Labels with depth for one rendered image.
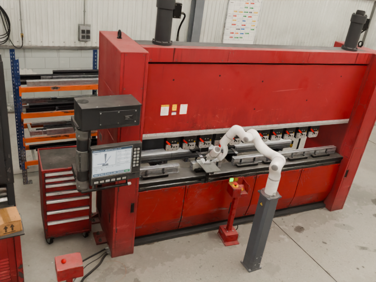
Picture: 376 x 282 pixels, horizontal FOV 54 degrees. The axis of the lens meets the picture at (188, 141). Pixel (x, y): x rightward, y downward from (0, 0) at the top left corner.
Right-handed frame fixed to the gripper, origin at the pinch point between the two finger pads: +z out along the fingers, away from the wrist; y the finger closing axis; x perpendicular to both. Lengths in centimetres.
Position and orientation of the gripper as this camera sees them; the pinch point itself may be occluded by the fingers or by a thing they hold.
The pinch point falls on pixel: (208, 159)
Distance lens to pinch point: 423.9
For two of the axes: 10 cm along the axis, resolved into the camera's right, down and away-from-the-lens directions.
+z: -2.5, 4.0, 8.8
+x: 1.2, 9.2, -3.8
